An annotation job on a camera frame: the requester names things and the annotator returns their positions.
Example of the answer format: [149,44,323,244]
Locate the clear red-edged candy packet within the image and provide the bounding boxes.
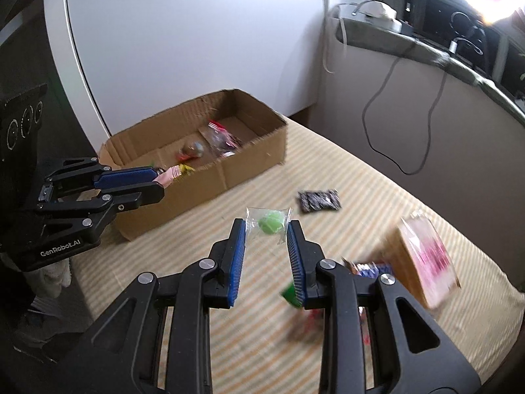
[199,121,242,159]

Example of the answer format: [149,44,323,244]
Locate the round orange candy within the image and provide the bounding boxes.
[176,141,206,163]

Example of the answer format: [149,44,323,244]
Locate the small black snack packet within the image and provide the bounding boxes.
[297,189,342,214]

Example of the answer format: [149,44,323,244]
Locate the ring light stand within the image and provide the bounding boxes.
[470,22,495,80]

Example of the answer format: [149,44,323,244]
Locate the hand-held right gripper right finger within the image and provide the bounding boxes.
[286,219,480,394]

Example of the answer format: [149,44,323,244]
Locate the black cable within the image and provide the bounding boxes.
[363,51,411,175]
[410,70,449,174]

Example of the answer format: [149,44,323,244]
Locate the white cable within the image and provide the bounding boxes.
[322,3,370,75]

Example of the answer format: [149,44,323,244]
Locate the clear wafer pack pink label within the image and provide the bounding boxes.
[383,211,462,310]

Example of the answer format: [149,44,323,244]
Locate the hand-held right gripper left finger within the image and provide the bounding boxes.
[84,217,247,394]

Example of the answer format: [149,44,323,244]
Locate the green wrapped candy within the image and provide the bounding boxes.
[280,282,302,308]

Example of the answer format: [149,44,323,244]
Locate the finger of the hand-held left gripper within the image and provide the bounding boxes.
[43,157,159,192]
[36,183,165,234]

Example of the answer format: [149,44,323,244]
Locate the pink snack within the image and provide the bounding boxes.
[156,164,183,191]

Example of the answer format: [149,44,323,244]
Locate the green ball candy clear wrapper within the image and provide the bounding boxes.
[246,206,293,247]

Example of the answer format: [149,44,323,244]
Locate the cardboard box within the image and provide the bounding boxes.
[98,88,288,242]

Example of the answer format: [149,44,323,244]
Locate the window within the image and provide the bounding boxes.
[369,0,525,105]

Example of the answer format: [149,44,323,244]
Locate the large brown chocolate bar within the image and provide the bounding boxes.
[342,256,395,280]

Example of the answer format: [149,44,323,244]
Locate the white box device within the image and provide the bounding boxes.
[360,0,401,32]

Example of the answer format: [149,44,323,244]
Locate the grey window sill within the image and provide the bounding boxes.
[334,6,525,126]

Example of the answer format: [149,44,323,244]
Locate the striped table cloth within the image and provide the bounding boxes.
[70,117,525,394]

